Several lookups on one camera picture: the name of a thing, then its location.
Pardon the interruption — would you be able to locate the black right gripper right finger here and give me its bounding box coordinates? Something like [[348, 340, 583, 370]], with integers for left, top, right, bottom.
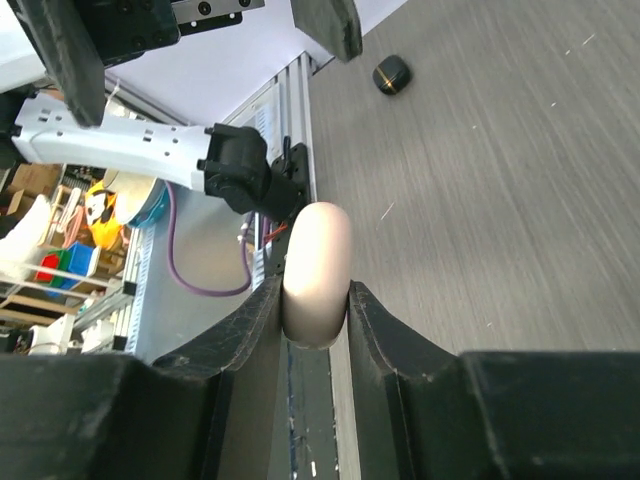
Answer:
[[348, 282, 639, 479]]

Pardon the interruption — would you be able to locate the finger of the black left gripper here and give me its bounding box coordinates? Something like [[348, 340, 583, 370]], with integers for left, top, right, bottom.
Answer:
[[290, 0, 363, 62]]

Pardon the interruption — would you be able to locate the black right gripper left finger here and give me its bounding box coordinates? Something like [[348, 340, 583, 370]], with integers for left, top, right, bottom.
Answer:
[[1, 276, 282, 479]]

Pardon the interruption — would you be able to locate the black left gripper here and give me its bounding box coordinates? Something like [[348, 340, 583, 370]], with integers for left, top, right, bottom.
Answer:
[[17, 0, 265, 126]]

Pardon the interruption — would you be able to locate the cream earbud charging case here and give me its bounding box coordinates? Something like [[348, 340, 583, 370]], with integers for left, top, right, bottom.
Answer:
[[282, 202, 352, 350]]

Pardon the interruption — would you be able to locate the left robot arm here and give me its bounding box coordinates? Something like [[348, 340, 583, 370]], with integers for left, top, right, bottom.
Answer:
[[1, 1, 309, 222]]

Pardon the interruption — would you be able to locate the black earbud charging case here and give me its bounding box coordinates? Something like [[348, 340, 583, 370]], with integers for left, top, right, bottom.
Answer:
[[372, 55, 412, 96]]

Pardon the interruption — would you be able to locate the aluminium frame rail left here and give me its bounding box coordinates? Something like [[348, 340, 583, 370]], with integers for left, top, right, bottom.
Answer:
[[125, 54, 360, 479]]

